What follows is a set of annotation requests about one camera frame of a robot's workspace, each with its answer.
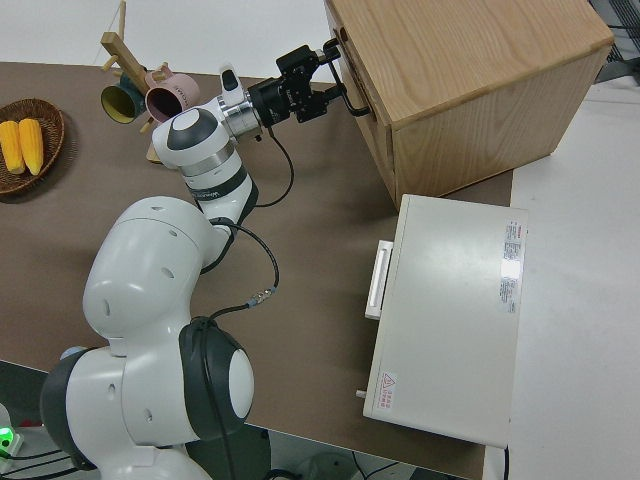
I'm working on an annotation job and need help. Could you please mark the brown table mat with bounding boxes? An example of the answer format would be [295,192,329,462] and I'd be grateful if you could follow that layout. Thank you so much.
[0,60,516,480]

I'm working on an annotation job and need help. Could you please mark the wooden drawer with black handle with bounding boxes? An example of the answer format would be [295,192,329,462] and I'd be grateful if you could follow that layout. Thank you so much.
[329,42,384,124]

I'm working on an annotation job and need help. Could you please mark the white toaster oven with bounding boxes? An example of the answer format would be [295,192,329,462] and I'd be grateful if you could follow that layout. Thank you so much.
[360,193,530,447]

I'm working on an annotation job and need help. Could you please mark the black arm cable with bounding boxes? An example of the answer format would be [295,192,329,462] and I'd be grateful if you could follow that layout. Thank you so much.
[197,127,296,451]

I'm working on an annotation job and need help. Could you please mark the wooden drawer cabinet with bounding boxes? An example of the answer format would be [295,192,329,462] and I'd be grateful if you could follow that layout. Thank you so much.
[323,0,615,210]

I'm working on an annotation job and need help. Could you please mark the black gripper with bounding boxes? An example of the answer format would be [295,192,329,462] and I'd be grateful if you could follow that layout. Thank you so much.
[248,40,352,127]

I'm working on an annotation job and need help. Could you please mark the grey round base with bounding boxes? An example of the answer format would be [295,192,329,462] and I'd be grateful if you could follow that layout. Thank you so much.
[294,452,362,480]

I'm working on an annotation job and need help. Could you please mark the brown wicker basket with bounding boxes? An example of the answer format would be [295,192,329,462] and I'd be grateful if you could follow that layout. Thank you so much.
[0,98,67,197]

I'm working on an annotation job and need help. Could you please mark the wooden mug tree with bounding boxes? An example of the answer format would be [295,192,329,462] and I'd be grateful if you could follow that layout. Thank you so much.
[99,30,174,164]

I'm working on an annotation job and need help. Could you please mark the yellow corn cob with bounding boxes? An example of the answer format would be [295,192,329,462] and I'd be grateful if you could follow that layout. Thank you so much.
[18,117,45,177]
[0,120,25,175]

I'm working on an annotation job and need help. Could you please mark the black floor cable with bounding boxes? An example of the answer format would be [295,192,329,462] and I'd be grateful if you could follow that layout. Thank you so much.
[0,446,84,477]

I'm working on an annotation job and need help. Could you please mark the pink mug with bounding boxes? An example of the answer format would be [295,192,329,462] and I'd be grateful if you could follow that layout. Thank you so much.
[144,73,201,124]

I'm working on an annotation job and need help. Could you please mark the black mesh object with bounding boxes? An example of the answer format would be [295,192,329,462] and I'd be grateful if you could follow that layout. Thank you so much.
[597,0,640,89]

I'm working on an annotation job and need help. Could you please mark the green mug yellow inside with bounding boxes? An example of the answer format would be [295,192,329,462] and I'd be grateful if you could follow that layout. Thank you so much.
[99,74,147,125]

